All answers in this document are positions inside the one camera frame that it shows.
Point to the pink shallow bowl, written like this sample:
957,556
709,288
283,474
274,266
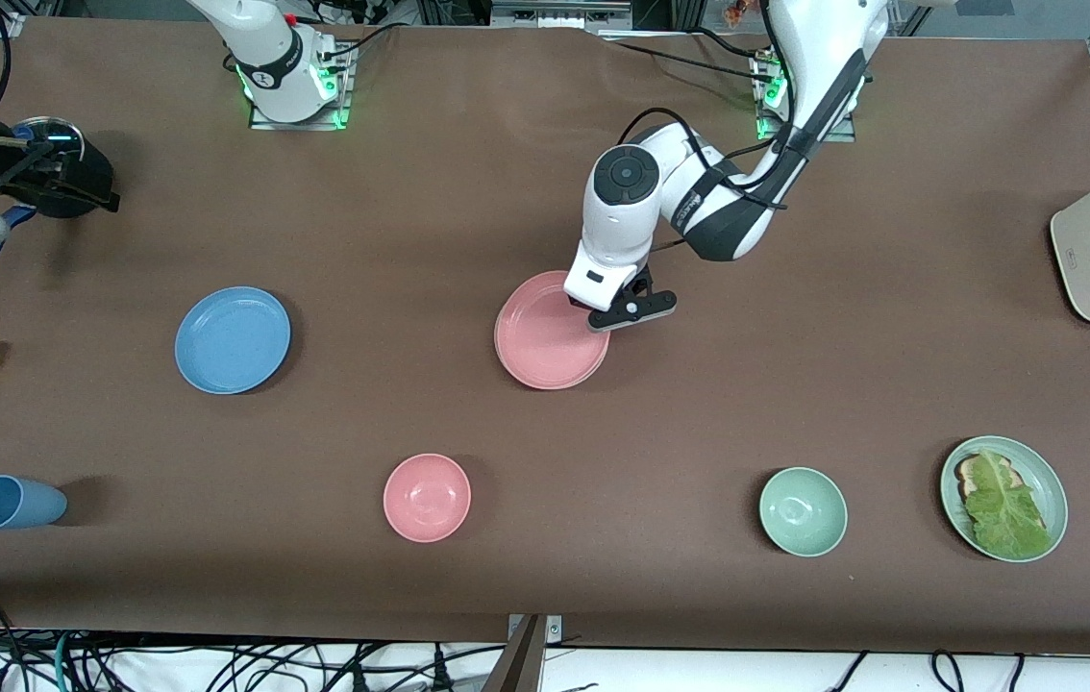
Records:
545,341

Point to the blue shallow bowl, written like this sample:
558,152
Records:
233,341

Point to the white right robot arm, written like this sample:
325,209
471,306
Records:
266,48

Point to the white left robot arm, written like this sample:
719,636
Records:
627,216

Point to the glass lid blue knob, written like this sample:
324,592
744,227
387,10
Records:
55,133

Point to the brown table cover sheet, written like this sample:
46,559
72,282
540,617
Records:
410,211

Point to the small deep green bowl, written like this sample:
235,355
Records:
803,512

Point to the grey metal box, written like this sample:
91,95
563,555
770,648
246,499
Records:
555,14

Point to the orange red background item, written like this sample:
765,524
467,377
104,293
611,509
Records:
742,10

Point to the small deep pink bowl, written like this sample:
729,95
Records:
427,498

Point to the blue plastic cup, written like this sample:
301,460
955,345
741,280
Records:
16,503

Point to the toasted bread slice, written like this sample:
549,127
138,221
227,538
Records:
966,471

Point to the dark angled bar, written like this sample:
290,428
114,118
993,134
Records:
516,668

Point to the green lettuce leaf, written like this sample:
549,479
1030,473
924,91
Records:
1006,509

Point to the green plate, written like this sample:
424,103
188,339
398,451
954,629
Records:
1054,495

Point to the grey metal bracket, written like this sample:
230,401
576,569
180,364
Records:
555,630

